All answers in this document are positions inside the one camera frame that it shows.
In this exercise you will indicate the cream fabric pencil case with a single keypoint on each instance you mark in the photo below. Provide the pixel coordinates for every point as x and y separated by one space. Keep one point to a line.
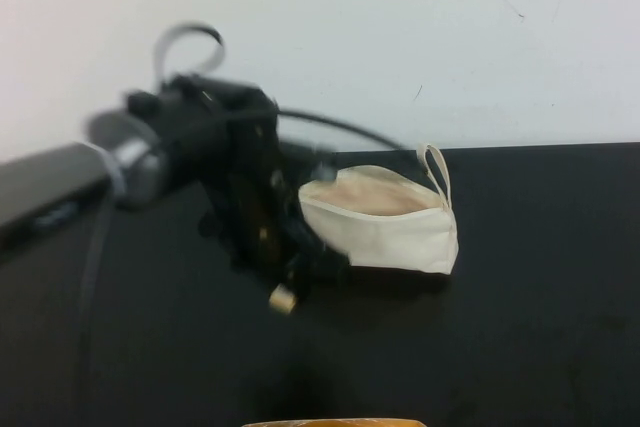
400 237

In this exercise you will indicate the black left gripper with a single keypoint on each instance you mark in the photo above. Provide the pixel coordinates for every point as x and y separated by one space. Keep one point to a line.
255 197

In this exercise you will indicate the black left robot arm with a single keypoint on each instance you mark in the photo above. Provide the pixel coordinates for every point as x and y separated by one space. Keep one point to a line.
50 182

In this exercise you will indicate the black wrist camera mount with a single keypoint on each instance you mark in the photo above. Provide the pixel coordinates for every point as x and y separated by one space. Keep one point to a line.
215 97

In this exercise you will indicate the yellow-orange curved object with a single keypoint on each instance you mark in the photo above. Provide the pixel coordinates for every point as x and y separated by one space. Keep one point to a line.
335 423

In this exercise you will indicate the small yellowish eraser with barcode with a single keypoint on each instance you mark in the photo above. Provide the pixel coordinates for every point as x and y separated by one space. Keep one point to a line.
281 300

